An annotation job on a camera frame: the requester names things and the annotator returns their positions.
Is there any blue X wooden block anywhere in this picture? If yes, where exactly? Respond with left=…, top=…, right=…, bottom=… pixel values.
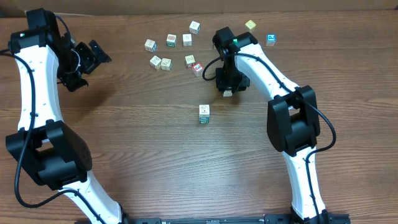
left=223, top=90, right=233, bottom=97

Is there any red three wooden block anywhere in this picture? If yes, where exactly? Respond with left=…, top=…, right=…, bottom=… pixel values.
left=192, top=63, right=204, bottom=77

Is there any plain wooden block blue H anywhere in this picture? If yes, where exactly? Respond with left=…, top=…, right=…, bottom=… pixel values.
left=199, top=105, right=210, bottom=118

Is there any green letter wooden block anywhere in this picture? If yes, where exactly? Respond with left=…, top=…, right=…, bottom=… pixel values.
left=200, top=117, right=210, bottom=124

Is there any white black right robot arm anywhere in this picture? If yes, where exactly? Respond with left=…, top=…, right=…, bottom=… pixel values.
left=212, top=27, right=333, bottom=223

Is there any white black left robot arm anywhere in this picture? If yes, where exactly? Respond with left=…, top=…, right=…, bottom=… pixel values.
left=1, top=8, right=130, bottom=223

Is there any wooden block numeral one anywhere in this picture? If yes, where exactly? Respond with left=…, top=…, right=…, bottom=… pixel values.
left=185, top=55, right=195, bottom=68

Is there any yellow top wooden block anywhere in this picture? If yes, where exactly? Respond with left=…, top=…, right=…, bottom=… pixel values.
left=244, top=20, right=256, bottom=33

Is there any plain wooden block red side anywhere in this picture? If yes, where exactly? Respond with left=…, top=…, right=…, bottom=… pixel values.
left=182, top=34, right=192, bottom=47

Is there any blue top wooden block right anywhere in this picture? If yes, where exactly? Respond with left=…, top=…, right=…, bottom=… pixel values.
left=266, top=34, right=276, bottom=47

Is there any wooden block top centre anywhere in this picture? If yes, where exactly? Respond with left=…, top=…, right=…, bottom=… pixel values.
left=189, top=21, right=200, bottom=35

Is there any green sided wooden block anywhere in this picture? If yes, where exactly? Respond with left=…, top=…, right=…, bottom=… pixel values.
left=161, top=58, right=172, bottom=70

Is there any green B wooden block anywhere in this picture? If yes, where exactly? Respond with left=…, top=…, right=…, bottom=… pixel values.
left=166, top=34, right=177, bottom=47

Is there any blue sided wooden block left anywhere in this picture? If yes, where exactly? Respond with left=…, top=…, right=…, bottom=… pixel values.
left=144, top=39, right=157, bottom=52

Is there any X marked wooden block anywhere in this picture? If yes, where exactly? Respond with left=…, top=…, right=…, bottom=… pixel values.
left=150, top=55, right=162, bottom=70

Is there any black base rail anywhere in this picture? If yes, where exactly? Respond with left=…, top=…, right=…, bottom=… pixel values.
left=74, top=212, right=352, bottom=224

